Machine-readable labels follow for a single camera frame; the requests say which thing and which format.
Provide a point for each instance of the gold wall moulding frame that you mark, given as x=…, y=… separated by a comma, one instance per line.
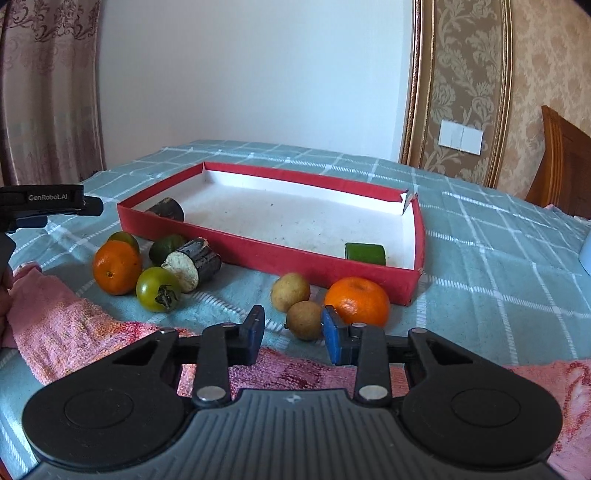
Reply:
x=425, y=92

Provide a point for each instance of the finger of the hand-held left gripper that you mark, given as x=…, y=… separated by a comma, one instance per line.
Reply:
x=92, y=206

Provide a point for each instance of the patterned brown curtain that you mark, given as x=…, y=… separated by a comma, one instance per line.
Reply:
x=46, y=92

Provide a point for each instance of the pink fabric piece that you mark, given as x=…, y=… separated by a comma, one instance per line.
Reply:
x=551, y=207

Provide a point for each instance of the green vegetable chunk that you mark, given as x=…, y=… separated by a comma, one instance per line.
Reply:
x=364, y=253

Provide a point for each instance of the dark fruit on table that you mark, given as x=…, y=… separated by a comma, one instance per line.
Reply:
x=201, y=263

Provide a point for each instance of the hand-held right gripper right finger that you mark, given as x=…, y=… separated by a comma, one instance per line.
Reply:
x=332, y=337

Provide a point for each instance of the white wall switch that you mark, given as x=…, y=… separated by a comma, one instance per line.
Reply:
x=461, y=136

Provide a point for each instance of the dark green avocado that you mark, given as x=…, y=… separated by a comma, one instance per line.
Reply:
x=167, y=247

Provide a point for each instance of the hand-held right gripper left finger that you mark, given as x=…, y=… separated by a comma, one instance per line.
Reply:
x=255, y=334

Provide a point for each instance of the tan longan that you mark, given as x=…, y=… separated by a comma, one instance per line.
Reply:
x=304, y=321
x=290, y=291

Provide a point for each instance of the pink towel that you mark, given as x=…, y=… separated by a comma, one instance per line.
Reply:
x=55, y=332

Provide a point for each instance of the green lime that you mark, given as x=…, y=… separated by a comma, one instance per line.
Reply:
x=124, y=239

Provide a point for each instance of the red cardboard box tray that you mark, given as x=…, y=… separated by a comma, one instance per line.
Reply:
x=277, y=256

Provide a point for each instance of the orange tangerine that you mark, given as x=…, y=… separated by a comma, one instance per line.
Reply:
x=116, y=270
x=362, y=300

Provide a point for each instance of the white rounded object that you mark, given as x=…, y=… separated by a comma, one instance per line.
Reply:
x=586, y=256

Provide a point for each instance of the dark round fruit in box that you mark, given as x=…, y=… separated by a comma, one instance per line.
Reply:
x=164, y=210

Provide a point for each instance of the green tomato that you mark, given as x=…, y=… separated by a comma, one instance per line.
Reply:
x=154, y=288

